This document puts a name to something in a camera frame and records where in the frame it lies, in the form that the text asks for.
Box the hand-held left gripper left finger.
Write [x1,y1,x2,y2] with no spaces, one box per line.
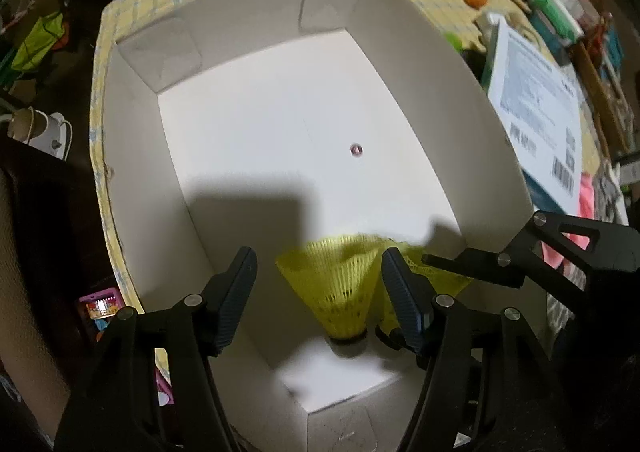
[52,246,259,452]

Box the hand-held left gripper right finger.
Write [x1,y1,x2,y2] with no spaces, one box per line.
[381,247,568,452]

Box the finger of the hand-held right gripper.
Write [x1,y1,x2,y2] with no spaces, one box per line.
[421,210,640,301]

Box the yellow shuttlecock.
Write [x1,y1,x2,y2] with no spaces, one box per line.
[275,234,383,345]
[375,237,473,333]

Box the white printed package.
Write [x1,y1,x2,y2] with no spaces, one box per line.
[480,22,583,215]

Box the white cardboard box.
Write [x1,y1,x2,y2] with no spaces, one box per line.
[102,0,551,452]

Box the pink cloth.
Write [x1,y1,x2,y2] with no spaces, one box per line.
[545,172,601,278]

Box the pink toy box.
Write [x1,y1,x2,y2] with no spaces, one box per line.
[79,288,123,333]

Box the white and grey toy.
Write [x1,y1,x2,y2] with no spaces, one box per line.
[472,11,503,45]

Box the white stand with cardboard roll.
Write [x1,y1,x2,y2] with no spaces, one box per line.
[6,107,73,163]

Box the green packet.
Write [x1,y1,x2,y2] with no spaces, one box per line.
[527,0,586,48]

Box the green bag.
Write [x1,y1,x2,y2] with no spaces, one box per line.
[10,12,66,73]

